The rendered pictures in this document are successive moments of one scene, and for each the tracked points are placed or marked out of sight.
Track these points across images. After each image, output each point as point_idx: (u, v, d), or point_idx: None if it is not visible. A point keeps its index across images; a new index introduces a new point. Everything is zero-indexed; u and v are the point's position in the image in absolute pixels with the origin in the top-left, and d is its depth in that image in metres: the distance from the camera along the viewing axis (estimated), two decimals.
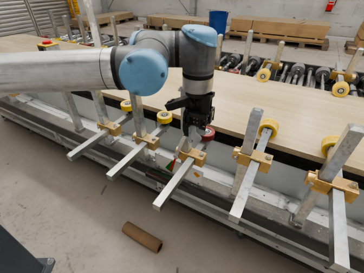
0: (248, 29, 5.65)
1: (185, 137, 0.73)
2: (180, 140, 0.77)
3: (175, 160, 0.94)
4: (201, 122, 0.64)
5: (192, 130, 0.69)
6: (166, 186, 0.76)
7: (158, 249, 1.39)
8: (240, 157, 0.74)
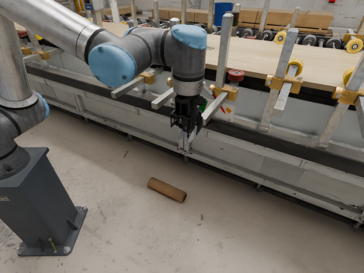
0: (253, 20, 5.75)
1: None
2: None
3: (215, 98, 1.02)
4: (175, 120, 0.65)
5: None
6: (207, 108, 0.86)
7: (182, 200, 1.49)
8: (273, 81, 0.84)
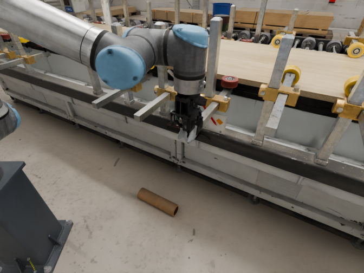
0: (252, 20, 5.67)
1: (168, 69, 0.84)
2: (174, 78, 0.87)
3: (206, 108, 0.93)
4: (175, 119, 0.65)
5: None
6: None
7: (174, 213, 1.40)
8: (267, 92, 0.76)
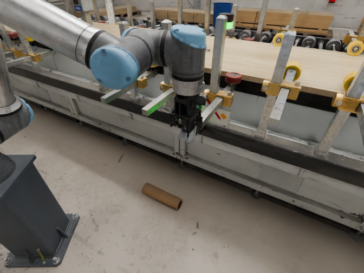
0: (252, 20, 5.71)
1: None
2: None
3: (210, 103, 0.97)
4: (175, 119, 0.65)
5: None
6: (203, 111, 0.83)
7: (177, 207, 1.44)
8: (270, 87, 0.80)
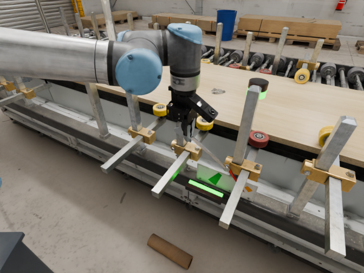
0: (257, 28, 5.55)
1: (192, 137, 0.72)
2: (198, 145, 0.74)
3: (233, 174, 0.81)
4: None
5: None
6: (228, 199, 0.67)
7: (188, 265, 1.28)
8: (314, 173, 0.64)
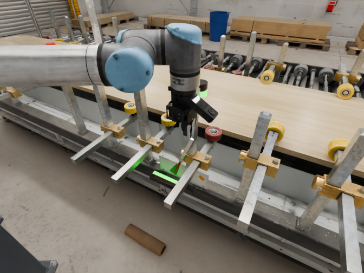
0: (249, 29, 5.65)
1: (193, 140, 0.72)
2: (187, 143, 0.76)
3: (180, 163, 0.93)
4: None
5: None
6: (175, 184, 0.77)
7: (161, 252, 1.38)
8: (247, 161, 0.74)
